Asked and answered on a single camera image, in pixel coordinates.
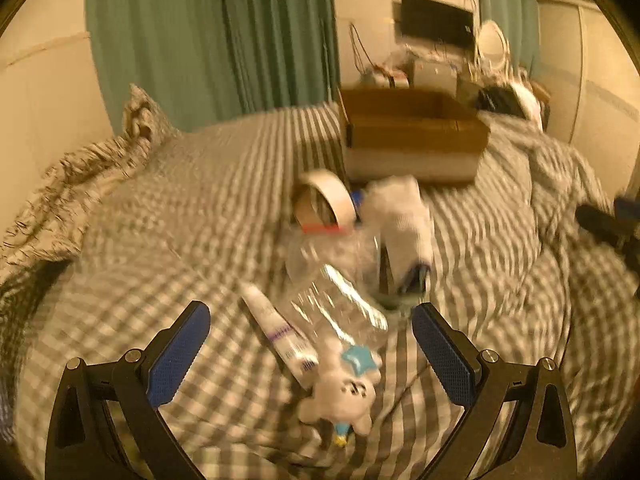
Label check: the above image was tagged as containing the white plush toy blue star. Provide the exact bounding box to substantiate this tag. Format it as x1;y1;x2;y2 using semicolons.
297;337;382;448

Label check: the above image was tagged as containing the white toothpaste tube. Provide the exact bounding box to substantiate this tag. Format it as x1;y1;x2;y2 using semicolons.
240;283;318;390

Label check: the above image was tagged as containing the clear plastic bottle red cap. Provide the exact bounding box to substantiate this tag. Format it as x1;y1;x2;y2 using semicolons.
277;228;390;351

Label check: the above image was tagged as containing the brown packing tape roll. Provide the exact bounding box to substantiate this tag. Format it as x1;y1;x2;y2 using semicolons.
292;169;357;229

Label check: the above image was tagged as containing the white sliding wardrobe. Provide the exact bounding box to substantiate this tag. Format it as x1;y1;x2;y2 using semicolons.
537;0;639;196

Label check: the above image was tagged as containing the black bag on chair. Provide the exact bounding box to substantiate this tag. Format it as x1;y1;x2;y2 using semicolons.
476;81;542;128

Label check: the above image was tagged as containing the checked pillow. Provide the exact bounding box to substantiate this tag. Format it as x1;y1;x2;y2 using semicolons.
1;84;179;268

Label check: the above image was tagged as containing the brown cardboard box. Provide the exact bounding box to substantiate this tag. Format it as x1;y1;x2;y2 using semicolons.
338;88;489;185

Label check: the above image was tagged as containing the white oval vanity mirror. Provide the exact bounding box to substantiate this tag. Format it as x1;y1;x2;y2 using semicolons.
475;20;510;74

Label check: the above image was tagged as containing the grey mini fridge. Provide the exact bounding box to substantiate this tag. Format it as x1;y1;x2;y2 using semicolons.
412;60;458;96

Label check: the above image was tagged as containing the green curtain by wardrobe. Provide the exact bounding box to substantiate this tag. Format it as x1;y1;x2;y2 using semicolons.
480;0;540;77

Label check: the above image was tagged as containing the large green curtain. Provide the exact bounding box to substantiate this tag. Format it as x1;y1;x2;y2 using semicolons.
86;0;340;131

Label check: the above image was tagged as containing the black wall television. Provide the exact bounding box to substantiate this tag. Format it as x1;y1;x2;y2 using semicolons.
400;0;475;50

